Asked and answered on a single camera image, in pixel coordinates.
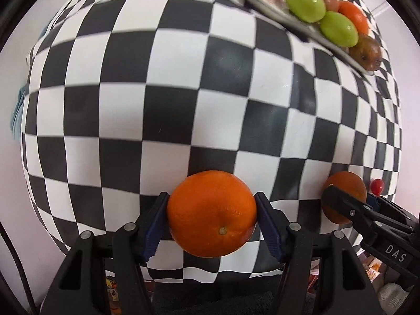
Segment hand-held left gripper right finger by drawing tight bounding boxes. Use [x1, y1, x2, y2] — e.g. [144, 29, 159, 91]
[254, 192, 383, 315]

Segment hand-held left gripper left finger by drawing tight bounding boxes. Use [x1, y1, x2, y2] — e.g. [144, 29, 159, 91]
[41, 192, 169, 315]

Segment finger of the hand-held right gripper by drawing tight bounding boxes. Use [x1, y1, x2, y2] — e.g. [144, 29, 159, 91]
[323, 185, 381, 233]
[366, 194, 414, 227]

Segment small tangerine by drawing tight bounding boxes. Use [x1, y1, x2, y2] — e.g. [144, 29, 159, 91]
[167, 171, 257, 258]
[322, 171, 367, 225]

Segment brown green fruit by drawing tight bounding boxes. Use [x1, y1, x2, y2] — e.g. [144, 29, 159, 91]
[348, 34, 383, 72]

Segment brownish red fruit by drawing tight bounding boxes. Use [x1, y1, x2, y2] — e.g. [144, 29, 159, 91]
[337, 1, 370, 35]

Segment oval floral plate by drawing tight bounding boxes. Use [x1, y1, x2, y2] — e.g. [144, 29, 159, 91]
[234, 0, 375, 76]

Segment colourful box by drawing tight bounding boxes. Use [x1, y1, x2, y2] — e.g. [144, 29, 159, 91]
[105, 277, 120, 315]

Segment person's dark clothed legs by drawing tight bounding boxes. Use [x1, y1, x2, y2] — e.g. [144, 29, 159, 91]
[149, 280, 325, 315]

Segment black white checkered blanket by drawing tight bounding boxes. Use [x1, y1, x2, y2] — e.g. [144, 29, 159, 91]
[21, 0, 402, 284]

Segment blue quilt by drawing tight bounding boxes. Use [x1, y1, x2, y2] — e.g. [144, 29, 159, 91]
[11, 82, 30, 141]

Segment black cable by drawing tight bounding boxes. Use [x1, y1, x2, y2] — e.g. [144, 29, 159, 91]
[0, 223, 36, 315]

